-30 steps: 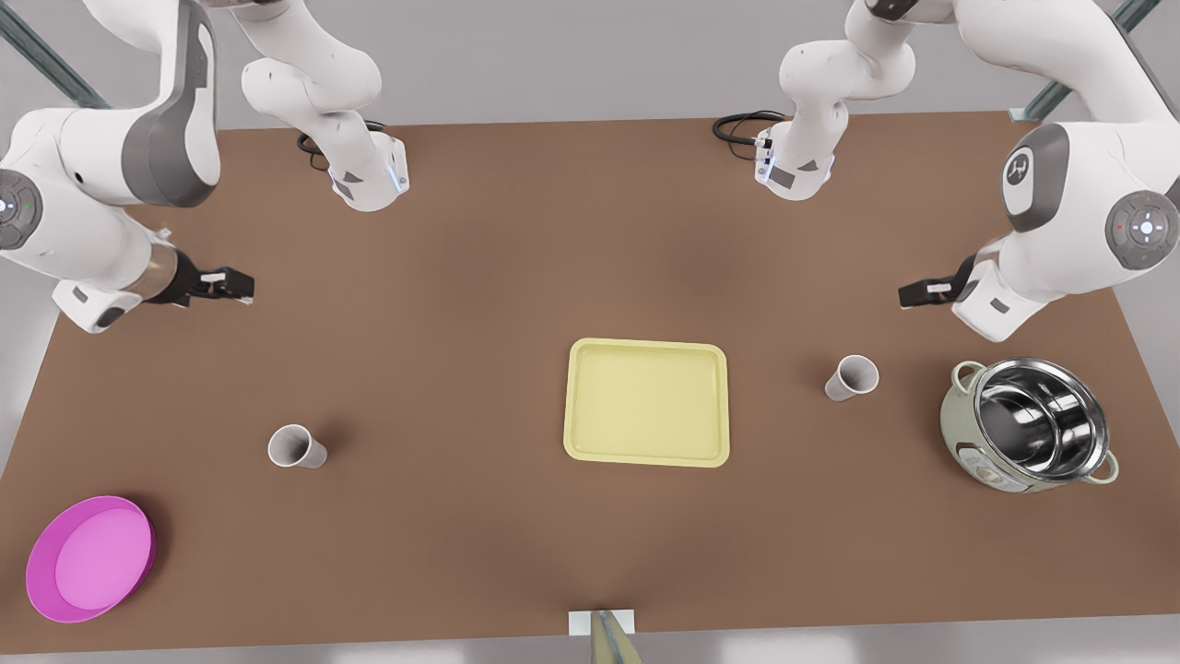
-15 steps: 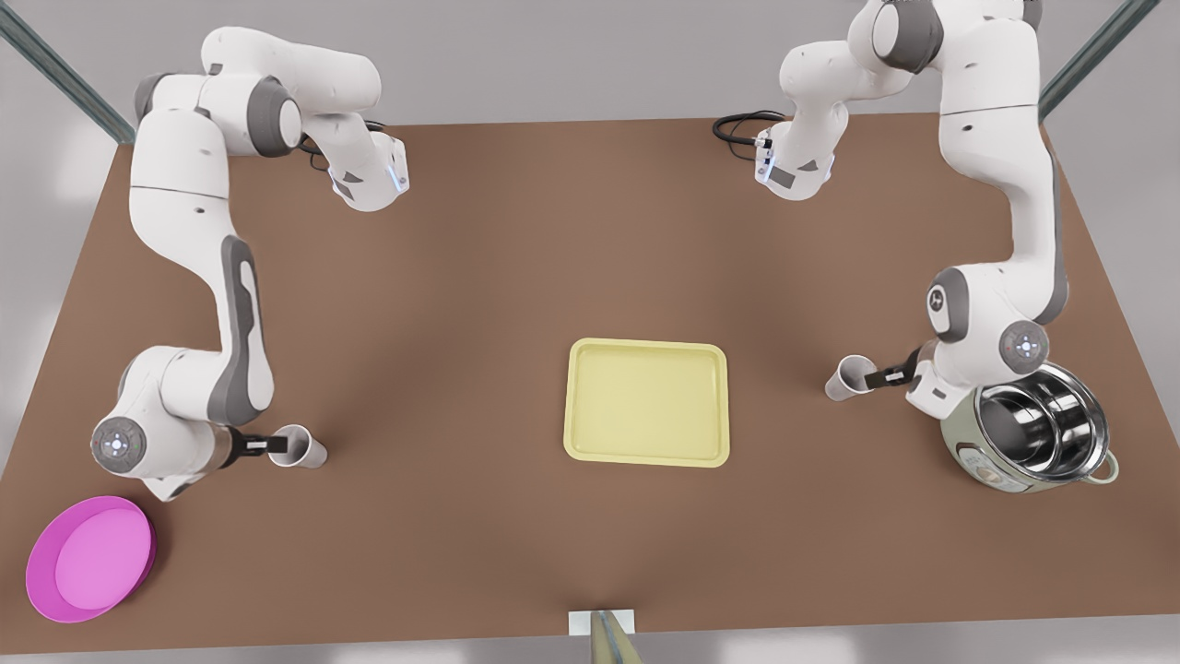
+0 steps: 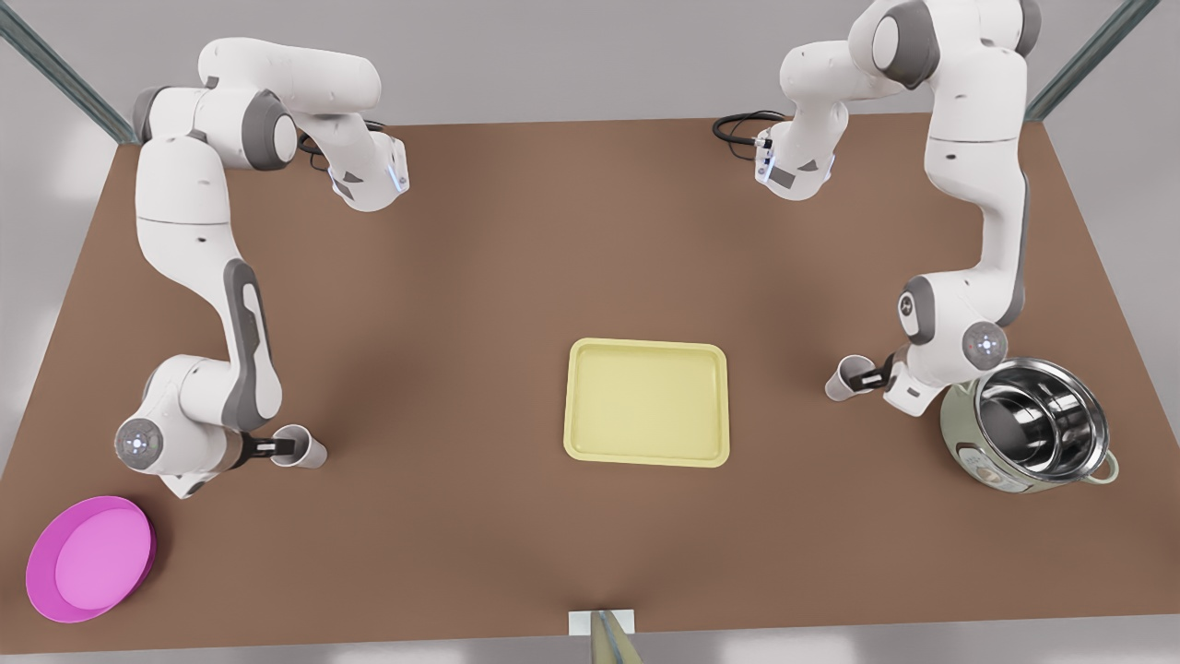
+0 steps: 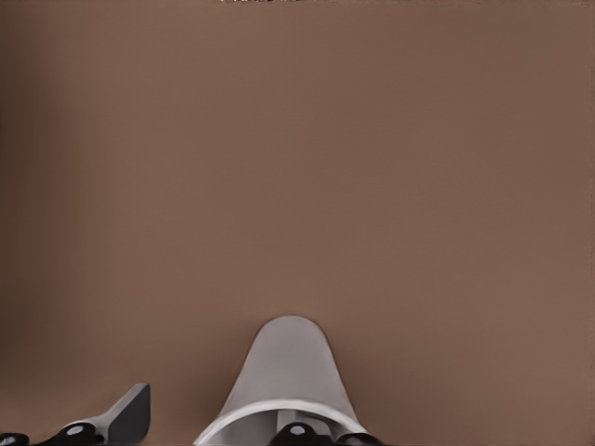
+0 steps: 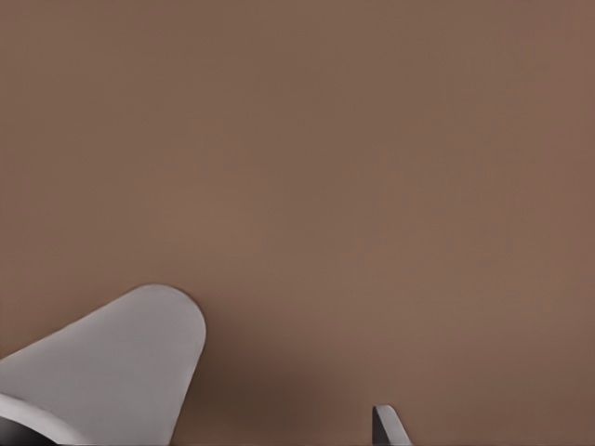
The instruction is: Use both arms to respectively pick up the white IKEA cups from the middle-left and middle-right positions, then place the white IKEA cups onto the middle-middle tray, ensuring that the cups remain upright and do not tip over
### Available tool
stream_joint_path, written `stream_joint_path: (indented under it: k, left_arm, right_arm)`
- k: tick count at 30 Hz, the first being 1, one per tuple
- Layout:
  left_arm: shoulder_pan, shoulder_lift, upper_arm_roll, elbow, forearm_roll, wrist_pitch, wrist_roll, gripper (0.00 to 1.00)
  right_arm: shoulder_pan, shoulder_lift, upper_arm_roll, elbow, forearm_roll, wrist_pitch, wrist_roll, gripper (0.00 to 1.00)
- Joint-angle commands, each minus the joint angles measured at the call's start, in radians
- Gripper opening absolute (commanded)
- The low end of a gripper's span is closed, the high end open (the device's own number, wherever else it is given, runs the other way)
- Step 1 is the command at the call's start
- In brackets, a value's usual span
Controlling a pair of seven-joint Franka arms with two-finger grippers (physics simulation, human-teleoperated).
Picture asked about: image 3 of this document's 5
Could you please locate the yellow rectangular tray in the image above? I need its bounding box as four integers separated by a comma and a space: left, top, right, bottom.
563, 338, 731, 468

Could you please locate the pink round plate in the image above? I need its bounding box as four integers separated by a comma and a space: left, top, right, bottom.
25, 495, 158, 623

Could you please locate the white frame post foot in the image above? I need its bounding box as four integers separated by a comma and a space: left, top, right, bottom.
568, 609, 638, 636

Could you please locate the white IKEA cup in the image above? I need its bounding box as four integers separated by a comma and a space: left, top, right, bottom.
270, 423, 328, 469
824, 354, 878, 403

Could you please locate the silver frame post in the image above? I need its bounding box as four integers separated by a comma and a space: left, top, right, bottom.
1024, 0, 1164, 124
0, 0, 139, 147
590, 609, 648, 664

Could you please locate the steel pot with green shell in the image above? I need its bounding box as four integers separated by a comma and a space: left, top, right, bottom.
939, 357, 1121, 495

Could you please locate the black cable loop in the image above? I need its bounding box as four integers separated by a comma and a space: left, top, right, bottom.
712, 110, 790, 150
293, 118, 390, 174

